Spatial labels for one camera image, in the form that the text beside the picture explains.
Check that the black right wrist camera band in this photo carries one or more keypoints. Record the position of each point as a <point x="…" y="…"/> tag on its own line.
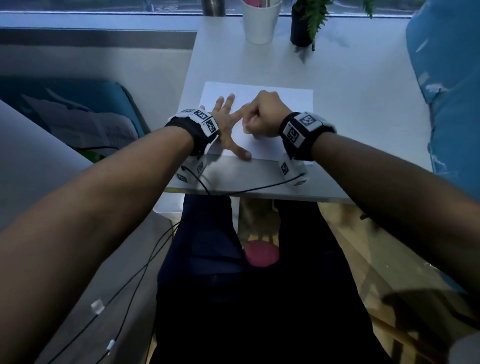
<point x="300" y="138"/>

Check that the person's left forearm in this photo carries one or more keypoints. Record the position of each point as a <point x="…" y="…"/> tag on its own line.
<point x="82" y="232"/>

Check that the pink slipper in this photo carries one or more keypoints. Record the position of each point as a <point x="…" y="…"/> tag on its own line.
<point x="261" y="254"/>

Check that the white paper sheet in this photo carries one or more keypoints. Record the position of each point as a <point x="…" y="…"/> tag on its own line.
<point x="300" y="99"/>

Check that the teal chair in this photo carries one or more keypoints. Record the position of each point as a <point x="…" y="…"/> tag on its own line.
<point x="105" y="97"/>

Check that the black wrist camera band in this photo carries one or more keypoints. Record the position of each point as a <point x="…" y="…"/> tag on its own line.
<point x="193" y="129"/>
<point x="300" y="138"/>

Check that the person's right hand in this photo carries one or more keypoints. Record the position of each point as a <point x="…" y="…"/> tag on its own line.
<point x="268" y="114"/>

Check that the person's right forearm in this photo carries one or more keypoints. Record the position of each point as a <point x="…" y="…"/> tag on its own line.
<point x="405" y="198"/>

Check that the grey printed paper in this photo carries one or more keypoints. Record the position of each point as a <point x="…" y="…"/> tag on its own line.
<point x="82" y="123"/>

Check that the person's left hand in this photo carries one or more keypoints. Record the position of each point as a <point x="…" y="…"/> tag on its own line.
<point x="227" y="125"/>

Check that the white cup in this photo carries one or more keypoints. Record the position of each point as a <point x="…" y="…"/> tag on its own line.
<point x="260" y="26"/>

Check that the steel water bottle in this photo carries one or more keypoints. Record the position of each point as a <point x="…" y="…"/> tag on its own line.
<point x="213" y="7"/>

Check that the pink scissors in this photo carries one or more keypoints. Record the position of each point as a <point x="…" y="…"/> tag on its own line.
<point x="253" y="3"/>

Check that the blue patterned cushion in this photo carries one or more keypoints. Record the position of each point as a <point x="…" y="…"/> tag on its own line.
<point x="453" y="93"/>

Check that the person's dark trousers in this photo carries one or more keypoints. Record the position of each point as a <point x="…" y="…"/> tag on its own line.
<point x="210" y="292"/>

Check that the green potted fern black pot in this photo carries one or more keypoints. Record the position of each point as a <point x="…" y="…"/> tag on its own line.
<point x="300" y="33"/>

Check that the black left wrist camera band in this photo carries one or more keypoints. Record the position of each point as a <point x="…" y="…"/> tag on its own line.
<point x="193" y="129"/>

